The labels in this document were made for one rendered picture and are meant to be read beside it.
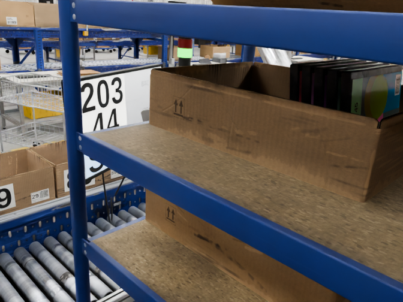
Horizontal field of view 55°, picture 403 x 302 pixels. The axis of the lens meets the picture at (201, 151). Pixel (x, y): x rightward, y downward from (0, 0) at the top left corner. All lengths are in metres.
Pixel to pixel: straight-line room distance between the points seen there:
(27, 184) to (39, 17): 5.02
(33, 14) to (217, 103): 6.12
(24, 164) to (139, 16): 1.70
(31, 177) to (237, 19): 1.54
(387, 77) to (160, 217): 0.45
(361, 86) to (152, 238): 0.44
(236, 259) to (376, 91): 0.32
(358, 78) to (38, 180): 1.53
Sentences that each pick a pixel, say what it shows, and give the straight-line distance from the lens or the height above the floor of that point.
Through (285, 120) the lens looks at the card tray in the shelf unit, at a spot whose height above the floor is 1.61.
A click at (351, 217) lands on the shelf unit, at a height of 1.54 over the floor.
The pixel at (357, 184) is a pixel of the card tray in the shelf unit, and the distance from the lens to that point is 0.48.
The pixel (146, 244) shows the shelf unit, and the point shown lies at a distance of 0.72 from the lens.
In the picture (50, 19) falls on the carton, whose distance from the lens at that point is 6.73.
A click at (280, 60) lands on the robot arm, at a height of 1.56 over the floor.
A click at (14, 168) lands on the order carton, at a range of 2.11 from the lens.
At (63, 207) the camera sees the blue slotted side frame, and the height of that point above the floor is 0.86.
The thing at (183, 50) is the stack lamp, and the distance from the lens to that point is 1.34.
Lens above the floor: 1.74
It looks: 20 degrees down
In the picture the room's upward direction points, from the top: 4 degrees clockwise
